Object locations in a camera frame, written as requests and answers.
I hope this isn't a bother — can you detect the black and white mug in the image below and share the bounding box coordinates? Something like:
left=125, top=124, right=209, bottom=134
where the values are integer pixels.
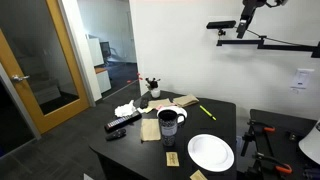
left=158, top=110, right=186, bottom=146

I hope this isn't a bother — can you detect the brown paper napkin near mug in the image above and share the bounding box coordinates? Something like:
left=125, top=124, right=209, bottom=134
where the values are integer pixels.
left=140, top=119, right=161, bottom=141

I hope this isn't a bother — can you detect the white vase with dark flowers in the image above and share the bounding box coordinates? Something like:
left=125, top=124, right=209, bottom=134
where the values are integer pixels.
left=146, top=78, right=160, bottom=99

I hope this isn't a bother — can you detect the brown paper napkin by vase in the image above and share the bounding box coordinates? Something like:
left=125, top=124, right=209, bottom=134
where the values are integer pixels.
left=148, top=98, right=172, bottom=108

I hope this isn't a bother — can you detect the black remote near vase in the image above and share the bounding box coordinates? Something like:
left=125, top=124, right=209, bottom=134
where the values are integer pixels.
left=140, top=98, right=149, bottom=109

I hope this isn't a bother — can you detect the yellow-green sweetener packet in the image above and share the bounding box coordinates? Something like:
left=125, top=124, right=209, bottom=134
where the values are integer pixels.
left=143, top=107, right=153, bottom=113

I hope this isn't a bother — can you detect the brown paper bag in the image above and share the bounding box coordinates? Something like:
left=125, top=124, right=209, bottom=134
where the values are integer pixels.
left=173, top=94, right=199, bottom=107

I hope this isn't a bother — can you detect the small white plate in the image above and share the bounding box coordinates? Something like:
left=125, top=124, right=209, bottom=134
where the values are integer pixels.
left=157, top=106, right=187, bottom=123

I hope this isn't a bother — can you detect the crumpled white tissue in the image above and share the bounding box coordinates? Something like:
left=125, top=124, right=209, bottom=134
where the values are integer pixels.
left=114, top=100, right=136, bottom=117

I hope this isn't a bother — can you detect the long black remote control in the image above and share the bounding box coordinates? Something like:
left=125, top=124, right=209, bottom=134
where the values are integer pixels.
left=104, top=111, right=142, bottom=132

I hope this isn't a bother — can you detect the yellow highlighter marker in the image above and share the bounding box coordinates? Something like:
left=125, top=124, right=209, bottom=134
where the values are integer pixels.
left=199, top=105, right=217, bottom=121

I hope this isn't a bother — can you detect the small black remote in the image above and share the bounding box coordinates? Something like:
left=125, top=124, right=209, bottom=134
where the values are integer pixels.
left=106, top=129, right=126, bottom=141

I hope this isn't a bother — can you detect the brown sugar packet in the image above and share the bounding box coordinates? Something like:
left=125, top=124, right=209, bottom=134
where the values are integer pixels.
left=166, top=152, right=179, bottom=167

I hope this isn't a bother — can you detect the large white plate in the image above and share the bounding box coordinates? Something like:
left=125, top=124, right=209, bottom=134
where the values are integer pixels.
left=187, top=134, right=235, bottom=172

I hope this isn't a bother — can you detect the brown packet at table edge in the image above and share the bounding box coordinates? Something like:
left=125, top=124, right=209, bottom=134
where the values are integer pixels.
left=190, top=170, right=208, bottom=180

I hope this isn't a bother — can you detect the wooden glass door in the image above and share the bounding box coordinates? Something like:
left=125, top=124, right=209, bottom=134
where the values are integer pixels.
left=0, top=0, right=89, bottom=134

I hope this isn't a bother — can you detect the black camera on boom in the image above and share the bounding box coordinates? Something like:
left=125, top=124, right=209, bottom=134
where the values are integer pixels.
left=206, top=20, right=236, bottom=29

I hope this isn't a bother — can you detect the orange-handled clamp upper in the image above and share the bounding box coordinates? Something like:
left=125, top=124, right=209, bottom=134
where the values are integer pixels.
left=248, top=119, right=276, bottom=132

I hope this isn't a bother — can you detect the orange-handled clamp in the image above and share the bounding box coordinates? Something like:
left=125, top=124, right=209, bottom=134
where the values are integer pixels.
left=248, top=119, right=276, bottom=132
left=253, top=152, right=293, bottom=174

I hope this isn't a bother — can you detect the orange-handled clamp lower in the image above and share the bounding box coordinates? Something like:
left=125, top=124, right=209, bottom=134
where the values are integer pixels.
left=253, top=152, right=293, bottom=174

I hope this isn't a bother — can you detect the white wall thermostat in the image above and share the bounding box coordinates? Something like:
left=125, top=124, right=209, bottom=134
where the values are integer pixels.
left=291, top=68, right=314, bottom=89

